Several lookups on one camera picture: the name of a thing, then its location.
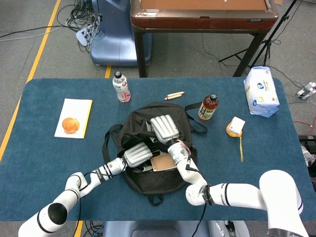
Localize blue machine stand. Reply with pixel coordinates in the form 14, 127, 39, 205
90, 0, 153, 67

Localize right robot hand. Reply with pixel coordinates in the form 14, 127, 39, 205
145, 115, 181, 146

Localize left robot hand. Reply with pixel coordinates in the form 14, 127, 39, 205
122, 142, 162, 173

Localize white yellow-edged notepad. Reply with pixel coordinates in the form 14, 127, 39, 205
54, 98, 93, 139

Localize pink drink bottle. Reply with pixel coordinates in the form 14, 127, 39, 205
112, 71, 131, 103

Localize white tissue pack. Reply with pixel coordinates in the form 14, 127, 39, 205
243, 66, 280, 118

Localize white multi-socket power strip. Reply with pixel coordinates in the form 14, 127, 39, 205
75, 27, 99, 47

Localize black tripod stand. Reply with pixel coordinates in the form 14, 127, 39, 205
218, 0, 299, 77

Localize tangled black floor cables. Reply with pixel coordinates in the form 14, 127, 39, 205
56, 0, 102, 52

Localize black floor device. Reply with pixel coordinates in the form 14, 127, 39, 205
298, 134, 316, 150

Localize brown tea bottle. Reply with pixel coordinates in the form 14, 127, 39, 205
197, 93, 220, 123

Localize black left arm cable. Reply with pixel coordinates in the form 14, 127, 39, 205
78, 172, 93, 223

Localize white floor power strip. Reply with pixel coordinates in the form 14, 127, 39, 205
296, 82, 316, 99

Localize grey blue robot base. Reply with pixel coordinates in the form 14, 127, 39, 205
102, 220, 249, 237

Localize orange round fruit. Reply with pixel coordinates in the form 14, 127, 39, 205
61, 118, 81, 134

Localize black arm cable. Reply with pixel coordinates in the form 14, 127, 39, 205
185, 161, 210, 237
78, 172, 93, 223

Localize brown mahjong table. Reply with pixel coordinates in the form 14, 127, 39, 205
130, 0, 279, 78

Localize red floor cable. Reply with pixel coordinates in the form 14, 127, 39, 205
293, 120, 316, 136

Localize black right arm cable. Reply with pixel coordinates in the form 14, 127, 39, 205
185, 161, 210, 237

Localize black fabric backpack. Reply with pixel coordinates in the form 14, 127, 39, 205
102, 102, 208, 207

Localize brown spiral notebook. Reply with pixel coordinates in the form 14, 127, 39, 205
150, 155, 178, 173

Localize yellow tape measure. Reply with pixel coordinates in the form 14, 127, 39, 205
226, 124, 244, 163

